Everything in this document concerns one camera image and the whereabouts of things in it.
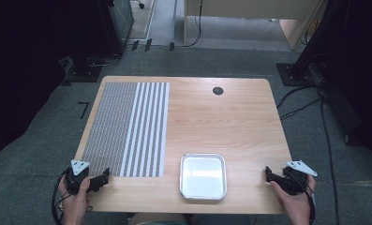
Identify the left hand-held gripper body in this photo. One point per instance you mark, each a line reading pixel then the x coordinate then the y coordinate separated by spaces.
pixel 75 179

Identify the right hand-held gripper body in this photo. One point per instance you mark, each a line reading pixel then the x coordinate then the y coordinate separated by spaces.
pixel 294 179

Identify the person's left hand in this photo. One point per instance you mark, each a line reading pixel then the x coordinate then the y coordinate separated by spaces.
pixel 74 203

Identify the person's right hand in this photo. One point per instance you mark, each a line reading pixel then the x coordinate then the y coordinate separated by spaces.
pixel 294 204

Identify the grey striped patterned mat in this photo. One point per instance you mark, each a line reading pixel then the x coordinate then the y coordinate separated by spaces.
pixel 124 129

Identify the black tape floor mark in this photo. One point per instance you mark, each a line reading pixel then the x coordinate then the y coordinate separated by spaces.
pixel 85 109

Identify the silver metal tray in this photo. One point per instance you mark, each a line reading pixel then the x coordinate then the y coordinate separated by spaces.
pixel 203 176

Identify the black stand base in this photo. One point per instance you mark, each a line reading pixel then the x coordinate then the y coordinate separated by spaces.
pixel 294 75
pixel 83 70

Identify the black curtain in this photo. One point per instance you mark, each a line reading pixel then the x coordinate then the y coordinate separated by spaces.
pixel 24 62
pixel 352 62

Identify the short black tape strip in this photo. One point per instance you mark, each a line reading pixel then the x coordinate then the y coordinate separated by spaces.
pixel 148 44
pixel 171 46
pixel 135 45

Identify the dark cabinet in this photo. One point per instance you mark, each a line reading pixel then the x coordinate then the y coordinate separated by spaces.
pixel 119 22

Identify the beige wooden desk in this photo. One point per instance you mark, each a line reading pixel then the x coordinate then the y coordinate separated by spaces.
pixel 252 7

